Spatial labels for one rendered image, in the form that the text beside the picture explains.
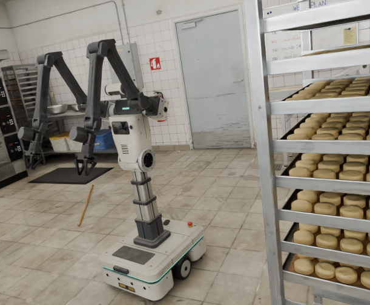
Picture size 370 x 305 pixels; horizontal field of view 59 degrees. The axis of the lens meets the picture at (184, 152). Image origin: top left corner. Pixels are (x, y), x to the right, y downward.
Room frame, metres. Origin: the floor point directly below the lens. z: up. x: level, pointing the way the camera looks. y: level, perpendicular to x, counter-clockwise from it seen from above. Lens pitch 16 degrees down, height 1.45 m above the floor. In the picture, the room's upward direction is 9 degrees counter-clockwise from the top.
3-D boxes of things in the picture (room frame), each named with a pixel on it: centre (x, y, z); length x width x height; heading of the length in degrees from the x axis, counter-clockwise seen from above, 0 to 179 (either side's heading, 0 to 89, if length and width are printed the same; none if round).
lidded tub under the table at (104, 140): (5.61, 1.38, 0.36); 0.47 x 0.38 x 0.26; 155
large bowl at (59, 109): (5.97, 2.15, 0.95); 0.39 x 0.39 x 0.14
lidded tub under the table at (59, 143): (5.99, 2.14, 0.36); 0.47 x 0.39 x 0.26; 152
